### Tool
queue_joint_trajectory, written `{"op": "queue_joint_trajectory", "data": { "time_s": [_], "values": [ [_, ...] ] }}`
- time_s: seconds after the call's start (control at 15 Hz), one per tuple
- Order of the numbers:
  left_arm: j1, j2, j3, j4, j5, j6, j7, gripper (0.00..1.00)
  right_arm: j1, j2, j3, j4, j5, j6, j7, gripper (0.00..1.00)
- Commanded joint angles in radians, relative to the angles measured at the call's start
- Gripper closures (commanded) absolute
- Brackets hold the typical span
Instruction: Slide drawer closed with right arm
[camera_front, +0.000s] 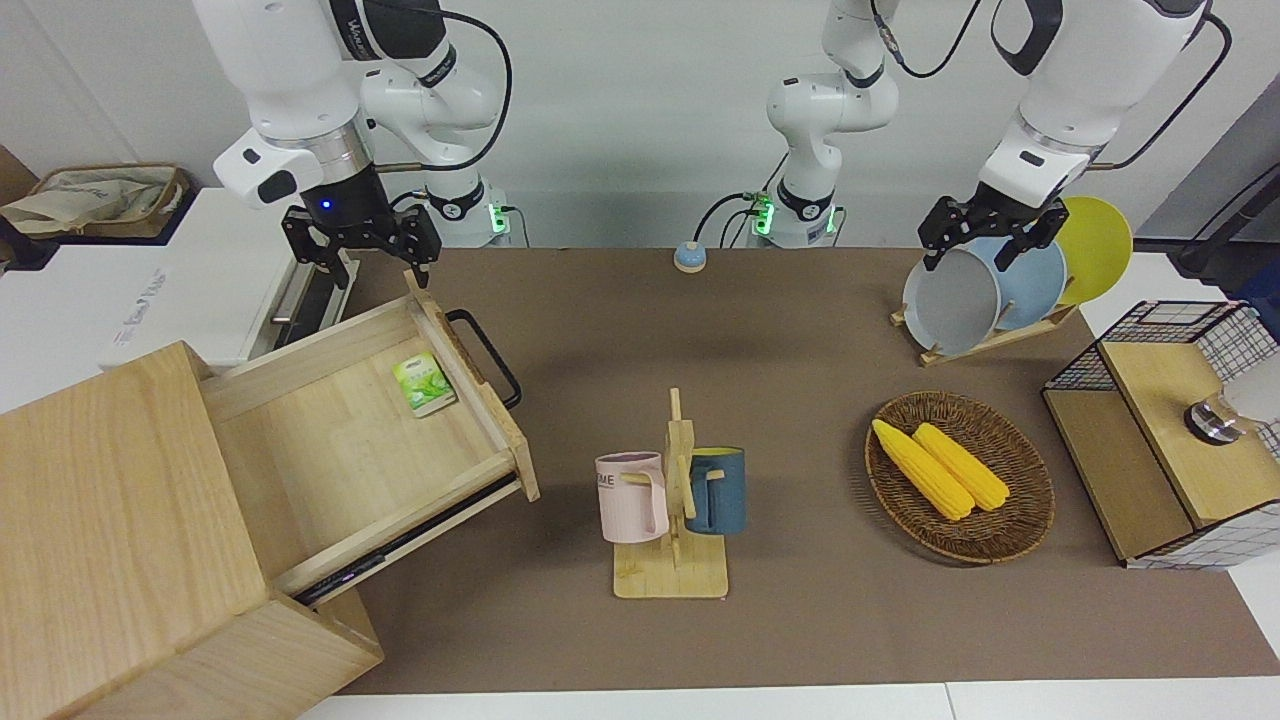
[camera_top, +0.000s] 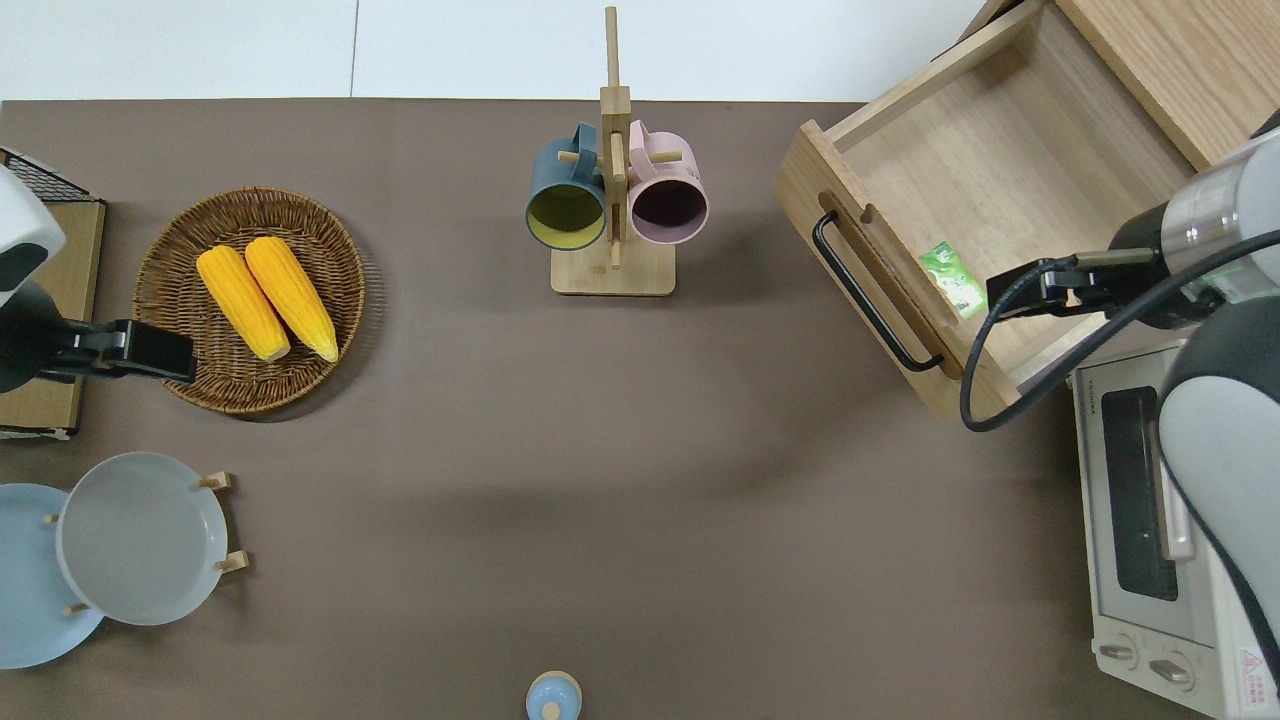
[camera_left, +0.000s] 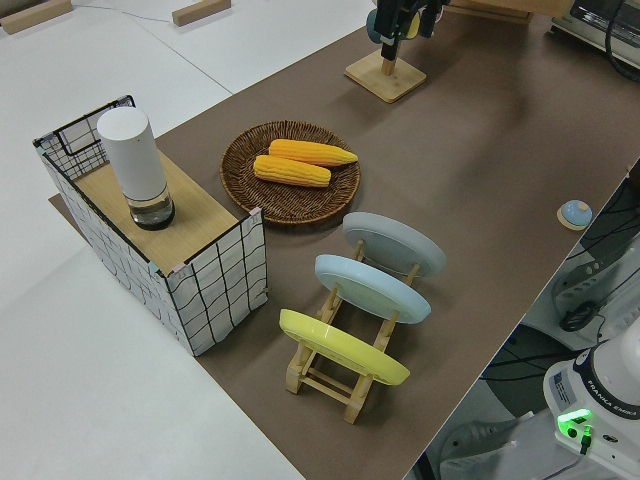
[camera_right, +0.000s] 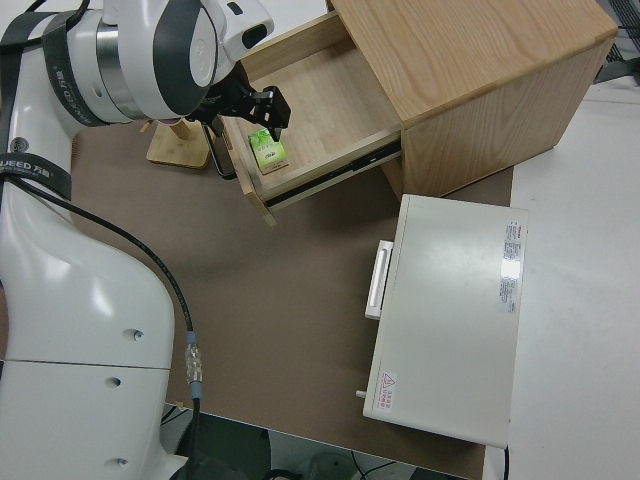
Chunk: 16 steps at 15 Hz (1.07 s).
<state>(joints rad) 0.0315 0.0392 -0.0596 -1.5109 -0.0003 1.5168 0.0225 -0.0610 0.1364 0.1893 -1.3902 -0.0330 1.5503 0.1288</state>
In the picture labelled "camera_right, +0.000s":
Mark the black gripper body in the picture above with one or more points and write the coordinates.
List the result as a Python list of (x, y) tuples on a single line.
[(225, 97)]

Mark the metal drawer slide rail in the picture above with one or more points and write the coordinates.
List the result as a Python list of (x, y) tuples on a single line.
[(345, 172)]

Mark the light wooden drawer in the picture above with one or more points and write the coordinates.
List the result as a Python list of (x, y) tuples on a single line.
[(320, 100)]

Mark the light wooden cabinet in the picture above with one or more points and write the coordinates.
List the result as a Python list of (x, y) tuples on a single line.
[(475, 75)]

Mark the brown table mat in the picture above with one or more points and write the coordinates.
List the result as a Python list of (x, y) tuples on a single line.
[(280, 300)]

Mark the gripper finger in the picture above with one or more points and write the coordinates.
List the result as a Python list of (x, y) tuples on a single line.
[(277, 119), (265, 96)]

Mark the black mesh object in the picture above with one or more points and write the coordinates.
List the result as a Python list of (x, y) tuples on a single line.
[(622, 45)]

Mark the dark bulky object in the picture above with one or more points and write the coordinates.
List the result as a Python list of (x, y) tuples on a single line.
[(235, 450)]

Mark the white box appliance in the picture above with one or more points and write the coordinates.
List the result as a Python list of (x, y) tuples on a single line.
[(445, 320)]

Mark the pink cup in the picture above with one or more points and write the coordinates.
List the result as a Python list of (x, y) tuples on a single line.
[(169, 121)]

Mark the red warning triangle sticker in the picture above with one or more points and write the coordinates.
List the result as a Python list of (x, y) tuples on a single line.
[(387, 390)]

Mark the small green printed box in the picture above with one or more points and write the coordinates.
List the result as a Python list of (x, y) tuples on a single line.
[(269, 149)]

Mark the white text label sticker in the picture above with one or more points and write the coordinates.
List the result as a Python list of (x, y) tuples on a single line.
[(511, 267)]

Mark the grey round object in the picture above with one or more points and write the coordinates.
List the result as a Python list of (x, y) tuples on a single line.
[(322, 467)]

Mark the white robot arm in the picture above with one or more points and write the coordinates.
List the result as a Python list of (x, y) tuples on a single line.
[(75, 300)]

